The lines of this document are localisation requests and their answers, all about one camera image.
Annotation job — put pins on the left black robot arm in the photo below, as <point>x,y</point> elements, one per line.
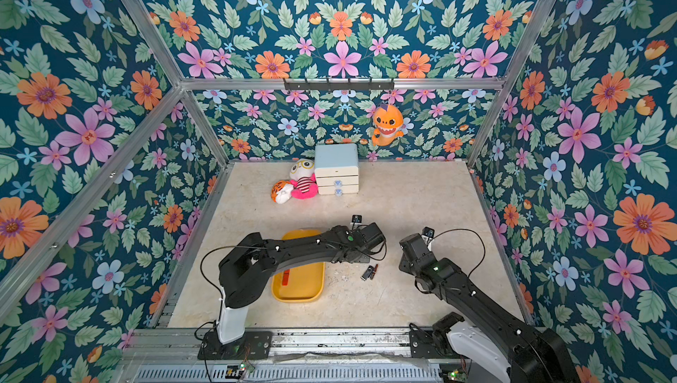
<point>245,271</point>

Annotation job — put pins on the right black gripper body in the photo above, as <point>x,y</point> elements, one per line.
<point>411,248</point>

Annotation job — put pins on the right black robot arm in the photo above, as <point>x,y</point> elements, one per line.
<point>480,329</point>

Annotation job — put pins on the pink owl plush toy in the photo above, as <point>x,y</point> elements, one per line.
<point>303,179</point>

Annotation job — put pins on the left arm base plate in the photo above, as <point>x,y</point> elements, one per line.
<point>253,345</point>

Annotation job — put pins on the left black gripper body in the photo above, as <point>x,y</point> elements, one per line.
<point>363,257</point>

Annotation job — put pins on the black wall hook rail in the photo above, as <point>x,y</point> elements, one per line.
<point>330,84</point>

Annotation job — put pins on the yellow plastic storage tray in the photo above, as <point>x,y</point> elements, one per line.
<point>306,284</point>

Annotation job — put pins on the black silver swivel usb drive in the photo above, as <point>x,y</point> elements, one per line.
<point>369,273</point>

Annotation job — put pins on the orange tiger plush toy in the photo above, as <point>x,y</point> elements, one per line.
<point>282,191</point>

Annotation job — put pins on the light blue drawer box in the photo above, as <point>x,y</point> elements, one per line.
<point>337,169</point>

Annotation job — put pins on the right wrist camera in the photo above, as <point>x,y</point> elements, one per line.
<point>428,235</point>

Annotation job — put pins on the red usb flash drive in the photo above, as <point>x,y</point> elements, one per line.
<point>285,278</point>

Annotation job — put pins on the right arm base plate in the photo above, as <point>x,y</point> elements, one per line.
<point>429,344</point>

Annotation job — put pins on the orange shark plush toy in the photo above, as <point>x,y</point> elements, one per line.
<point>389,125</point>

